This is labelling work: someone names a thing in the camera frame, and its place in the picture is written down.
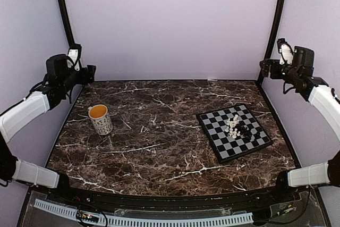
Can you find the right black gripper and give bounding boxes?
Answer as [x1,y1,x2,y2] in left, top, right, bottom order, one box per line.
[260,58,300,85]

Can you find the black grey chessboard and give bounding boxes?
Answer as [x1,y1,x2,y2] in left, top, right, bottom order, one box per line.
[196,104,273,164]

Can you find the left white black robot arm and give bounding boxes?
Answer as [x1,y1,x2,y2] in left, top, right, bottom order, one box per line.
[1,54,96,204]

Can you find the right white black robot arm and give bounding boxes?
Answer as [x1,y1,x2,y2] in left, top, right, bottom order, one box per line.
[260,38,339,203]

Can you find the white patterned mug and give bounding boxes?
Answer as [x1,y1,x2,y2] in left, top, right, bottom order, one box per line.
[88,104,113,136]

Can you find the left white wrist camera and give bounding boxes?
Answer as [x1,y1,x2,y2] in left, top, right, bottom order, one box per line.
[67,49,80,71]

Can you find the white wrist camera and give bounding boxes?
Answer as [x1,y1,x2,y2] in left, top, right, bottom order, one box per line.
[277,38,293,65]
[67,49,80,71]

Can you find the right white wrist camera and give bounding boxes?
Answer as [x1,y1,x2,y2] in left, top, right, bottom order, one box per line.
[277,38,293,65]

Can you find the right black frame post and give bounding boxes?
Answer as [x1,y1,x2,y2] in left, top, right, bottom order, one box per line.
[256,0,290,84]

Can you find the black frame post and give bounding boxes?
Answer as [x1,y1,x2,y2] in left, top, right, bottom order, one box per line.
[256,0,290,84]
[58,0,75,47]

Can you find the left black frame post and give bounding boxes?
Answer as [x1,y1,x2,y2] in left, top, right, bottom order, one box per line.
[58,0,75,47]

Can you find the black front rail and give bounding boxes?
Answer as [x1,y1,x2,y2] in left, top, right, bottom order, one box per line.
[26,179,317,212]

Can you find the white slotted cable duct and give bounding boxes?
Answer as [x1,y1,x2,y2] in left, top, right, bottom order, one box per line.
[33,199,253,226]

